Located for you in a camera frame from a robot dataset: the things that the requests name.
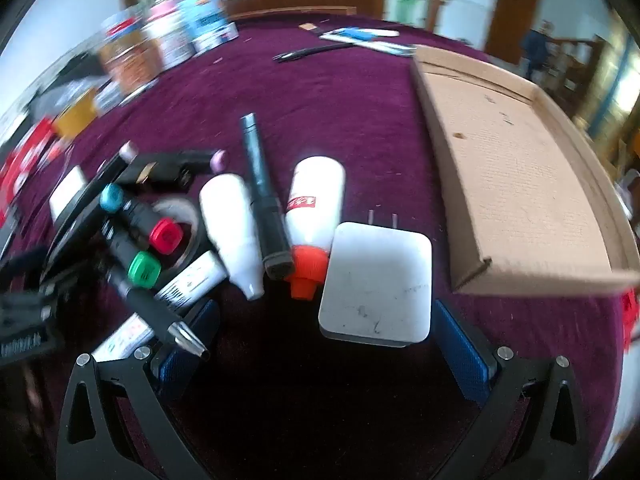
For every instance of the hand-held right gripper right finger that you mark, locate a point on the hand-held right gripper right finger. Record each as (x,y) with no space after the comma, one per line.
(465,355)

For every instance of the black marker with pink cap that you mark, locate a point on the black marker with pink cap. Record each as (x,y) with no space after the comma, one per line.
(200,157)

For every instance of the slim black pen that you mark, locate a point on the slim black pen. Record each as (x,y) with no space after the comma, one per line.
(310,52)

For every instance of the brown cardboard box tray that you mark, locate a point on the brown cardboard box tray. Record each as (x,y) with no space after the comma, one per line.
(515,170)

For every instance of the yellow packet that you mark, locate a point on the yellow packet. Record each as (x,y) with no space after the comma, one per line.
(77,117)

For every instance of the wooden cabinet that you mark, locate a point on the wooden cabinet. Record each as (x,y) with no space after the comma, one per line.
(300,0)

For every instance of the white printed tube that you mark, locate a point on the white printed tube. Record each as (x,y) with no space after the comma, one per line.
(192,280)

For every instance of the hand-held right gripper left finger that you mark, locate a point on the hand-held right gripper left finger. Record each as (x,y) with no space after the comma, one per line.
(185,360)

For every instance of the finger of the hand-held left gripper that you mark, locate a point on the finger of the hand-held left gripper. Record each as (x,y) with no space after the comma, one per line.
(80,275)

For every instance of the black pen with silver tip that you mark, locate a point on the black pen with silver tip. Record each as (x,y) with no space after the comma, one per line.
(150,310)

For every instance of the white bottle with orange cap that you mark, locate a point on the white bottle with orange cap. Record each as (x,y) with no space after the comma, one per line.
(315,185)

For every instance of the red packet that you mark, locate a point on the red packet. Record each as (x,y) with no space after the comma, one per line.
(25,165)

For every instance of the white pen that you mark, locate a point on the white pen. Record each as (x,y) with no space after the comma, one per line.
(386,33)

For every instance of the white power bank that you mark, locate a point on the white power bank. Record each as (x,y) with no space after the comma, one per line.
(67,192)

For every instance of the brown tape roll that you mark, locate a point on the brown tape roll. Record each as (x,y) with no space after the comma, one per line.
(175,204)

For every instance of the black marker with white caps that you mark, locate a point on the black marker with white caps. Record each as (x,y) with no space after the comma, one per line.
(107,172)

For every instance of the red cloth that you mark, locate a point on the red cloth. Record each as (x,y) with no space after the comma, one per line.
(631,315)

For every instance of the black marker with grey caps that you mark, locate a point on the black marker with grey caps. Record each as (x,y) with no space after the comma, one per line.
(260,175)

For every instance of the black marker with green cap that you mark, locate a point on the black marker with green cap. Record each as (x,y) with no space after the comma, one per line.
(144,270)

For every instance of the white wall charger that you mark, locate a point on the white wall charger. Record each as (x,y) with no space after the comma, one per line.
(375,280)

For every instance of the white squeeze bottle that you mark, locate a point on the white squeeze bottle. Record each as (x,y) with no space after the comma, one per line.
(230,220)

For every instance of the pile of printed boxes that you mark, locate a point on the pile of printed boxes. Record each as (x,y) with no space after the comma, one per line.
(165,30)

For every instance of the brown wooden door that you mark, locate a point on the brown wooden door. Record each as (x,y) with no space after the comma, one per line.
(512,15)

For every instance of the black marker with red cap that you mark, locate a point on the black marker with red cap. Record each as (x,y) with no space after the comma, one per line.
(166,236)

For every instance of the black marker with blue caps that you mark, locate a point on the black marker with blue caps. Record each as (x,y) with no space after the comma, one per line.
(111,198)

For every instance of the white printed packet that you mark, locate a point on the white printed packet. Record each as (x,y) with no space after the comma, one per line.
(125,335)

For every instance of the purple velvet tablecloth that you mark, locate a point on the purple velvet tablecloth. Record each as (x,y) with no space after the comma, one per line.
(350,110)

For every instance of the blue lighter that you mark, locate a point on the blue lighter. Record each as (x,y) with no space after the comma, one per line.
(360,34)

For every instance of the black lipstick tube gold band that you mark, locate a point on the black lipstick tube gold band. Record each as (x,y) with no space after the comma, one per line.
(160,175)

